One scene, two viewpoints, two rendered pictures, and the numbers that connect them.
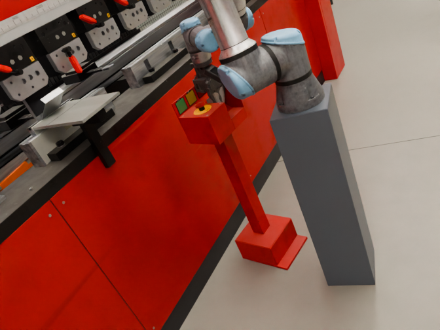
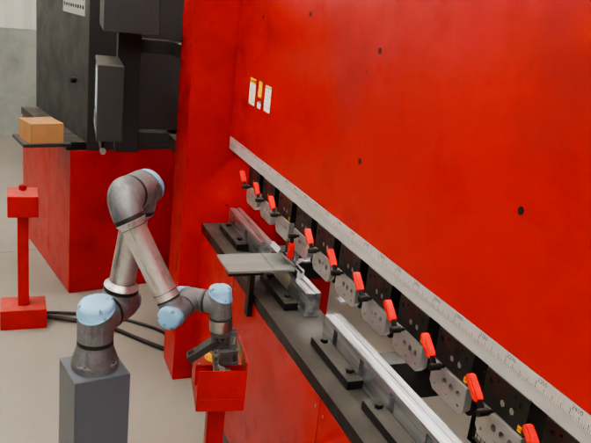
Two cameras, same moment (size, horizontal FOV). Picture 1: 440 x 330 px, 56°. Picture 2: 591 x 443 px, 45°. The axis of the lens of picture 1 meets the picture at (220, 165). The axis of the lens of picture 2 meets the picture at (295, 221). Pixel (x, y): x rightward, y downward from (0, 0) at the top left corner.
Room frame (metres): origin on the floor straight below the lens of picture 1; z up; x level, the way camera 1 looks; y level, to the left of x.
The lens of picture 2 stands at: (2.65, -1.88, 1.98)
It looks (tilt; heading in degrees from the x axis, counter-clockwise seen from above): 17 degrees down; 117
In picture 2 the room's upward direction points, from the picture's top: 6 degrees clockwise
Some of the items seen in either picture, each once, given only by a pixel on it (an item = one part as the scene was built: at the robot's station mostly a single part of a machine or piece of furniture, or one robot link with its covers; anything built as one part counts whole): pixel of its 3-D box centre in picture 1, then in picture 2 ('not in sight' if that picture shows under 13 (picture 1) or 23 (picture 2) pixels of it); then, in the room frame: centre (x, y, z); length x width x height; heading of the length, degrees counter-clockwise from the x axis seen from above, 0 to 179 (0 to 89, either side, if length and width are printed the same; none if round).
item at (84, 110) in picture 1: (75, 110); (255, 263); (1.35, 0.36, 1.00); 0.26 x 0.18 x 0.01; 50
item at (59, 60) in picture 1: (56, 46); (311, 233); (1.58, 0.36, 1.18); 0.15 x 0.09 x 0.17; 140
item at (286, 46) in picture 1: (283, 53); (97, 318); (1.17, -0.31, 0.94); 0.13 x 0.12 x 0.14; 103
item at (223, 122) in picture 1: (210, 110); (218, 372); (1.49, -0.05, 0.75); 0.20 x 0.16 x 0.18; 131
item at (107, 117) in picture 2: not in sight; (107, 97); (0.15, 0.82, 1.42); 0.45 x 0.12 x 0.36; 136
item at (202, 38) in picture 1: (209, 37); (189, 301); (1.41, -0.14, 1.02); 0.11 x 0.11 x 0.08; 13
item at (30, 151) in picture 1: (71, 124); (294, 284); (1.49, 0.44, 0.92); 0.39 x 0.06 x 0.10; 140
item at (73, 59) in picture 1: (72, 60); (292, 246); (1.52, 0.32, 1.12); 0.04 x 0.02 x 0.10; 50
